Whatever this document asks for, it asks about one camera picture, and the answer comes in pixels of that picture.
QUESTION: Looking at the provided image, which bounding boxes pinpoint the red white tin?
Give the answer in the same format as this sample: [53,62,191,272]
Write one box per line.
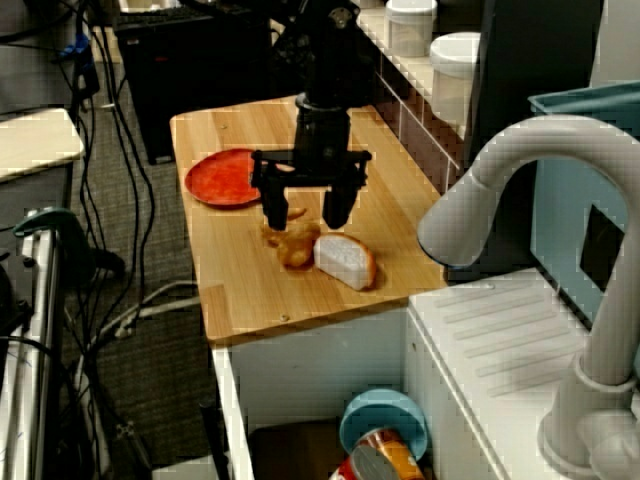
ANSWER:
[329,457,357,480]

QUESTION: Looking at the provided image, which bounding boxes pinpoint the light blue bowl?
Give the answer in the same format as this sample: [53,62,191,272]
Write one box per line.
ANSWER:
[339,389,430,461]

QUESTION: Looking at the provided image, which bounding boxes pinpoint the grey cable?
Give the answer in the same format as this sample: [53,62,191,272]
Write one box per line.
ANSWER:
[89,280,201,346]

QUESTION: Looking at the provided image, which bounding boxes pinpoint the grey toy faucet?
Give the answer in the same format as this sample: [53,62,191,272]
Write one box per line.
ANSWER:
[416,115,640,476]

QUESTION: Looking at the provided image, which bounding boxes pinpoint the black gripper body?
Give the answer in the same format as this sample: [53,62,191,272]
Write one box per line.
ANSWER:
[251,94,373,189]

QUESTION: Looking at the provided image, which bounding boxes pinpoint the black metal bar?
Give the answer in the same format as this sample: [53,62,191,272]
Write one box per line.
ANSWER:
[198,398,232,480]

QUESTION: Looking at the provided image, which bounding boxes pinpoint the large white lidded jar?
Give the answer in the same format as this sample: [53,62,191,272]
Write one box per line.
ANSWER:
[429,32,481,126]

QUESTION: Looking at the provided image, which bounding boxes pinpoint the brown toy chicken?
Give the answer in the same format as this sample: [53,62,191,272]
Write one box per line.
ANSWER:
[259,204,322,271]

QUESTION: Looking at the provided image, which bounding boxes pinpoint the orange labelled tin can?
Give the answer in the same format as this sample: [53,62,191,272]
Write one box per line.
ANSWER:
[347,429,426,480]

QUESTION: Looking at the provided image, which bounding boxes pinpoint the white toy sink unit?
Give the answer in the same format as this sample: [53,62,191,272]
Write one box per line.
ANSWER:
[210,267,640,480]

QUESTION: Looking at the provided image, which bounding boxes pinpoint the teal plastic bin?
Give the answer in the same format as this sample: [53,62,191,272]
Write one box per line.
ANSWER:
[527,82,640,331]

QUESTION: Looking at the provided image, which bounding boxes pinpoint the black cable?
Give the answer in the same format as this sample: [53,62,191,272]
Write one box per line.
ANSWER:
[89,24,157,351]

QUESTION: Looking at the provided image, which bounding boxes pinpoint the small white lidded jar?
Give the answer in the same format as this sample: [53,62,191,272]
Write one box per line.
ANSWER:
[384,0,439,59]

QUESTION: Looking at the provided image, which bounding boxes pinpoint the wide dark upright panel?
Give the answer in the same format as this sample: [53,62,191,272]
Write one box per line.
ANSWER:
[464,0,604,274]

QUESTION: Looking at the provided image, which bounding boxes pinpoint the blue cable clip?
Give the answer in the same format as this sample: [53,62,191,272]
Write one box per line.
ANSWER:
[55,33,90,60]

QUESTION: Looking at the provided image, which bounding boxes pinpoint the dark tiled backsplash ledge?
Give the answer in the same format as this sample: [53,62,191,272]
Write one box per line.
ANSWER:
[357,0,474,196]

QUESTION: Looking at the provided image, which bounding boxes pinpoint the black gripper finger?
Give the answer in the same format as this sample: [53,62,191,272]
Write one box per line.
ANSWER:
[259,184,291,232]
[322,184,362,228]

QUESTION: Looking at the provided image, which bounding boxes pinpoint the aluminium frame rail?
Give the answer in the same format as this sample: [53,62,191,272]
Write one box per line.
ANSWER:
[0,214,64,480]

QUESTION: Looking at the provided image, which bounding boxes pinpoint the white side table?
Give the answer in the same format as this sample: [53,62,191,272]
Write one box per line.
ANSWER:
[0,107,84,184]

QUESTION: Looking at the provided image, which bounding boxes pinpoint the toy bread slice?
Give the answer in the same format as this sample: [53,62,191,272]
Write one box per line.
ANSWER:
[312,231,377,291]

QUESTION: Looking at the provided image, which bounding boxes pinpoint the black computer tower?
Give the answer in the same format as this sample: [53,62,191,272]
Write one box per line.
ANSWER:
[113,12,281,166]

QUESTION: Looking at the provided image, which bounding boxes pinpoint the red plate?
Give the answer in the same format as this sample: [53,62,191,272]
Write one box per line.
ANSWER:
[184,148,264,210]

